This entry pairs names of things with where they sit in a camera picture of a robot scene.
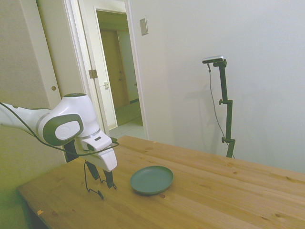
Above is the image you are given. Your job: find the black floor heater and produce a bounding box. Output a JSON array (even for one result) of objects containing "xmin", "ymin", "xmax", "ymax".
[{"xmin": 64, "ymin": 140, "xmax": 78, "ymax": 164}]

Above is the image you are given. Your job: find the white closet door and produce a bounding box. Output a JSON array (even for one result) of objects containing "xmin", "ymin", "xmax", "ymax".
[{"xmin": 35, "ymin": 0, "xmax": 93, "ymax": 163}]

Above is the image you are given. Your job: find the black wire plate stand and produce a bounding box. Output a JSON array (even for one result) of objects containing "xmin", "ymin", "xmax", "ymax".
[{"xmin": 83, "ymin": 161, "xmax": 118, "ymax": 200}]

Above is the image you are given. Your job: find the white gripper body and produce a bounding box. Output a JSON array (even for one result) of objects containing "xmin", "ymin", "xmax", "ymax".
[{"xmin": 80, "ymin": 134, "xmax": 118, "ymax": 173}]

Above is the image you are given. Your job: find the black camera stand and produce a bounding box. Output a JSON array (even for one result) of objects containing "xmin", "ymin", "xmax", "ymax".
[{"xmin": 213, "ymin": 60, "xmax": 236, "ymax": 158}]

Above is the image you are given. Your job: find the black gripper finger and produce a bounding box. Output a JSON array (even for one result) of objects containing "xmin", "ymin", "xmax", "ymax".
[
  {"xmin": 86, "ymin": 161, "xmax": 101, "ymax": 181},
  {"xmin": 104, "ymin": 169, "xmax": 114, "ymax": 189}
]

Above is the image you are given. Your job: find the camera on black stand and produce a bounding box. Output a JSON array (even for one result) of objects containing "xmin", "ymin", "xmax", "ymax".
[{"xmin": 206, "ymin": 63, "xmax": 235, "ymax": 159}]

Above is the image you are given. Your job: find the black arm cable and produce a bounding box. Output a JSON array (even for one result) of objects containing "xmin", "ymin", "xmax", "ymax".
[{"xmin": 0, "ymin": 102, "xmax": 119, "ymax": 156}]

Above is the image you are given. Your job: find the grey wall switch plate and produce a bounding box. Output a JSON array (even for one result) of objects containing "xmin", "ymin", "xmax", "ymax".
[{"xmin": 139, "ymin": 18, "xmax": 149, "ymax": 36}]

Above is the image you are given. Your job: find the wooden hallway door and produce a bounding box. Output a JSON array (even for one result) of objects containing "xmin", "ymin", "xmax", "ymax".
[{"xmin": 100, "ymin": 29, "xmax": 131, "ymax": 108}]

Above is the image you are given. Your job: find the grey exterior camera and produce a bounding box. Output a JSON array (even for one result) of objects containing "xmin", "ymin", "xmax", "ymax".
[{"xmin": 202, "ymin": 55, "xmax": 225, "ymax": 64}]

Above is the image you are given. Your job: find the teal round plate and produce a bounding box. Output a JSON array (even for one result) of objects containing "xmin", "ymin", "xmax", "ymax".
[{"xmin": 130, "ymin": 166, "xmax": 174, "ymax": 197}]

